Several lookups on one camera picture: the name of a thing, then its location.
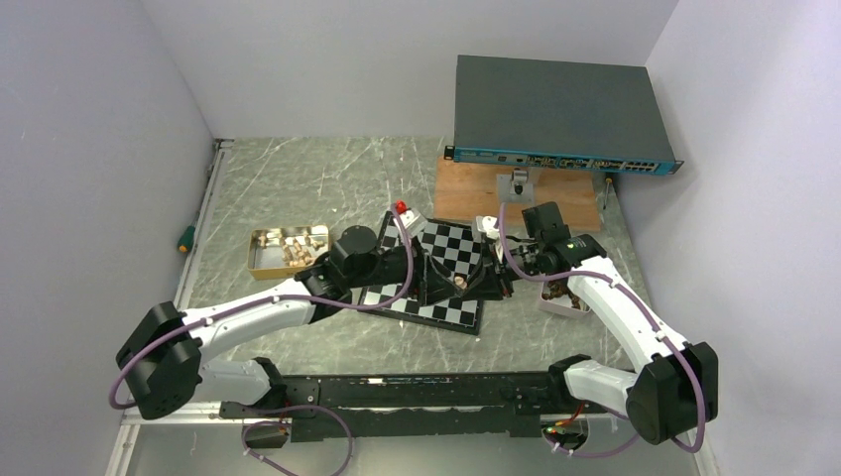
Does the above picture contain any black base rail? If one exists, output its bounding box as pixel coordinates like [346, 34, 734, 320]
[219, 371, 605, 442]

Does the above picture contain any gold metal tin tray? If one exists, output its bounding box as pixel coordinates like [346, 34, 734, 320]
[246, 224, 330, 280]

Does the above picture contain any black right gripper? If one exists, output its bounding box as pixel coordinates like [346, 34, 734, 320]
[461, 242, 543, 300]

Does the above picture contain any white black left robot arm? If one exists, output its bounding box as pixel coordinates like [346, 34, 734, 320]
[108, 218, 465, 419]

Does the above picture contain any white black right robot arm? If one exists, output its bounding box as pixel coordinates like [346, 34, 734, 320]
[474, 202, 719, 453]

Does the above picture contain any metal bracket with knob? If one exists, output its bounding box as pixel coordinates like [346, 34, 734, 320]
[496, 168, 535, 206]

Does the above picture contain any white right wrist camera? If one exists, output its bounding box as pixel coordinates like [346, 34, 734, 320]
[472, 215, 504, 261]

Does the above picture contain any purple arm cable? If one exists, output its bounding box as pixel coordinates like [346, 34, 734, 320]
[497, 203, 707, 459]
[108, 203, 421, 476]

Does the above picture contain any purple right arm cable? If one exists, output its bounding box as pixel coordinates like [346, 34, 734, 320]
[497, 203, 707, 459]

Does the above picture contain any pink plastic tray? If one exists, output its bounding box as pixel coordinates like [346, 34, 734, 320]
[538, 280, 591, 318]

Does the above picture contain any wooden board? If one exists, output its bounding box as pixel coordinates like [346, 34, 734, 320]
[433, 158, 601, 232]

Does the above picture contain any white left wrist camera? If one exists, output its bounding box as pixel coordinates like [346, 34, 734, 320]
[393, 200, 427, 236]

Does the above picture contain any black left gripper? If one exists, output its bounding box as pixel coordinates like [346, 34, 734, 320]
[349, 233, 462, 305]

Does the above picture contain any black and white chessboard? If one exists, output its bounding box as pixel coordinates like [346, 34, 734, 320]
[368, 219, 484, 335]

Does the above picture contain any blue grey network switch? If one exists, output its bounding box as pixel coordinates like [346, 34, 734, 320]
[443, 55, 682, 176]

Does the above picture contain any green orange screwdriver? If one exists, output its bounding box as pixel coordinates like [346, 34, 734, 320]
[177, 225, 196, 253]

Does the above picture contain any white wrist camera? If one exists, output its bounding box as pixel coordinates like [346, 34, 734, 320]
[393, 200, 427, 236]
[472, 215, 504, 261]

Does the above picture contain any aluminium frame rail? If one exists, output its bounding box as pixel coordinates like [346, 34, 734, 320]
[105, 139, 235, 475]

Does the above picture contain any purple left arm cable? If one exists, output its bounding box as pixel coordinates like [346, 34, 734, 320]
[108, 203, 421, 476]

